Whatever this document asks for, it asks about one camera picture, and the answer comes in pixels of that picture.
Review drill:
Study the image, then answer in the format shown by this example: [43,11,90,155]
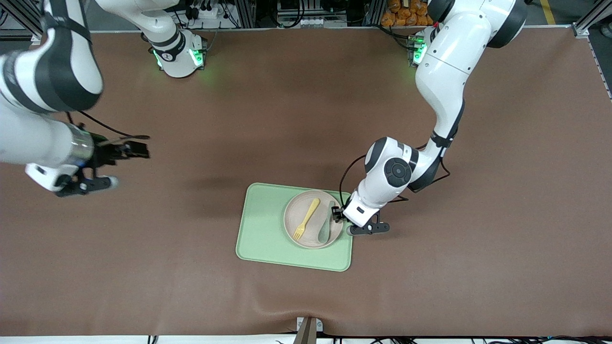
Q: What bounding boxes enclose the yellow plastic fork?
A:
[293,198,321,241]

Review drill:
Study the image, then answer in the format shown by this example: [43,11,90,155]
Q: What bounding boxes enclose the round pale plate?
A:
[284,190,345,250]

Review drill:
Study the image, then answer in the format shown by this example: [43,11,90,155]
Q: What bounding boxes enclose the mint green plastic spoon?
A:
[317,200,337,244]

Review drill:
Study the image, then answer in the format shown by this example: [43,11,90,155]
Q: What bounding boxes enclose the light green rectangular tray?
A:
[235,183,354,272]

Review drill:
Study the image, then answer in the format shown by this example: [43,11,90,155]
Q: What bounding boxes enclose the white power strip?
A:
[187,0,231,21]

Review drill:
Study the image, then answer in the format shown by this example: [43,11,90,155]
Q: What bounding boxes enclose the orange packaged goods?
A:
[381,0,430,27]

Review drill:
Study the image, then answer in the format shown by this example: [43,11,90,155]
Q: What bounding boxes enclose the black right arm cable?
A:
[67,110,151,141]

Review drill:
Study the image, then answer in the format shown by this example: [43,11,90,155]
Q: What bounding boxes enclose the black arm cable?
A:
[67,110,151,141]
[339,141,452,207]

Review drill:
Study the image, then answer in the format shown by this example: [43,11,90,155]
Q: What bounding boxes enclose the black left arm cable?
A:
[339,141,452,207]

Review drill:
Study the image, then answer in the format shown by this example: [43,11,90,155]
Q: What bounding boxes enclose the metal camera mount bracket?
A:
[295,316,324,344]

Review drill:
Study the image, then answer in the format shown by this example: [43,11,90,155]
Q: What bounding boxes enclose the aluminium frame profile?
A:
[233,0,258,29]
[572,0,612,39]

